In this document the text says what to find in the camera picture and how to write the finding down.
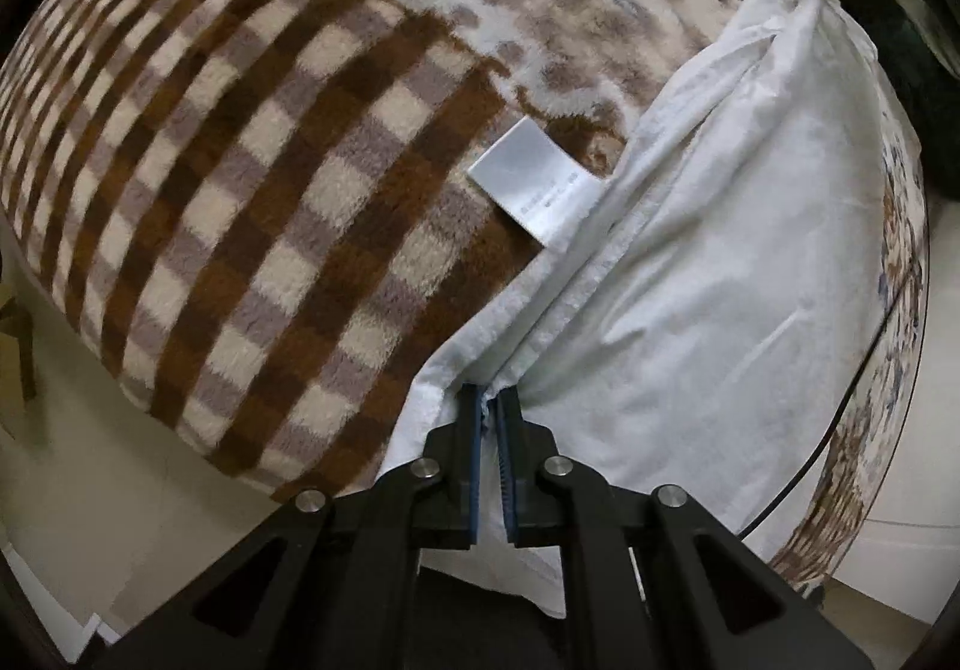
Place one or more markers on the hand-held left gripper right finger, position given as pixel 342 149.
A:
pixel 508 467

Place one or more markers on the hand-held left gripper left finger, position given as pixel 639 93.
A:
pixel 474 460

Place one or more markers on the white pillowcase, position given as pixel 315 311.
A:
pixel 720 280

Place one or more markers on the checked floral fleece blanket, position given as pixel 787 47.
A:
pixel 300 137

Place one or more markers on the wooden furniture piece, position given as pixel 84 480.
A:
pixel 19 347

